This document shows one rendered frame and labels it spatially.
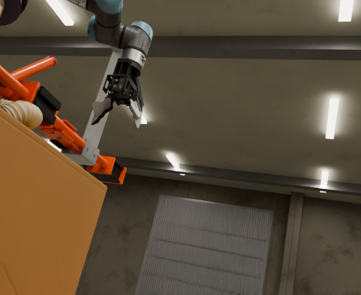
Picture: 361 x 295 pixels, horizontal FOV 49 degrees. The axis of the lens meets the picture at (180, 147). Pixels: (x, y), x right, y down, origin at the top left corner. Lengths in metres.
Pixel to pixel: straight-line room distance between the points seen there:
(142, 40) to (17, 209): 0.80
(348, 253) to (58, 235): 9.75
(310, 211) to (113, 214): 5.34
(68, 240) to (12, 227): 0.13
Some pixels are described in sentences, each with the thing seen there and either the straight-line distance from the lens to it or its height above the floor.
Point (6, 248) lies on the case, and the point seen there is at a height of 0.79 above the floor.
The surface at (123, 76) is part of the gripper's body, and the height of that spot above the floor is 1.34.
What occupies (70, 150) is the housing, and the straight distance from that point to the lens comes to 0.98.
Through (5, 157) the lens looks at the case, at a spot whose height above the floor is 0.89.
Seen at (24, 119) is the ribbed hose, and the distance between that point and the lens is 0.68.
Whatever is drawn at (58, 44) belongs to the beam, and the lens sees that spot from 6.18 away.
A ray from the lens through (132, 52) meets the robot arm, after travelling 1.22.
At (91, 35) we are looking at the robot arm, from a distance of 1.28.
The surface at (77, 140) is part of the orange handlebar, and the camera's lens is 0.95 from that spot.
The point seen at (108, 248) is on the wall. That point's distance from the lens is 11.37.
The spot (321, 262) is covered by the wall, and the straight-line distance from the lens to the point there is 10.16.
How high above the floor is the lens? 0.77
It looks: 21 degrees up
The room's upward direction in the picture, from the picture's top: 14 degrees clockwise
